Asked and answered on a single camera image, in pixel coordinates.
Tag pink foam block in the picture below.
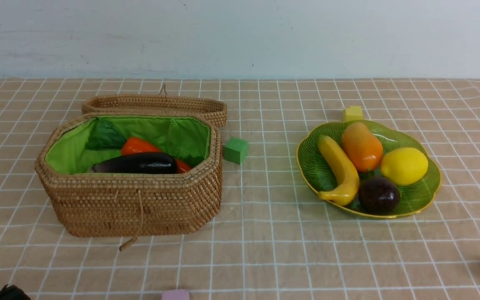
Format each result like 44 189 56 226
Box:
161 289 190 300

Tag woven rattan basket green lining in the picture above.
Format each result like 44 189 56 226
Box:
35 112 223 238

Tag yellow lemon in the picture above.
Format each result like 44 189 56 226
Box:
380 147 429 186

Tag yellow foam cube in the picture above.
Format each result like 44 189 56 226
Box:
342 106 364 122

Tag woven rattan basket lid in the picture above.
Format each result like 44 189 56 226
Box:
81 84 228 128

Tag orange carrot green leaves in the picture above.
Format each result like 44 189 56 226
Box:
85 118 192 174

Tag yellow banana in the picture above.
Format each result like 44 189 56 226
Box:
317 135 360 207

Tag green glass leaf plate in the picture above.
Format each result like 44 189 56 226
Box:
296 120 443 220

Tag dark purple mangosteen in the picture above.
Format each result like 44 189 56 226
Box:
357 175 401 215

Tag dark purple eggplant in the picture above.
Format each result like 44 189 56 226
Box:
87 152 178 174

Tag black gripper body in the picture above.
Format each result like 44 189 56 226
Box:
0 285 31 300

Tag green foam cube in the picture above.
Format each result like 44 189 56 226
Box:
222 137 248 165

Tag orange yellow mango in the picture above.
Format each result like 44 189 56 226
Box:
341 122 384 173

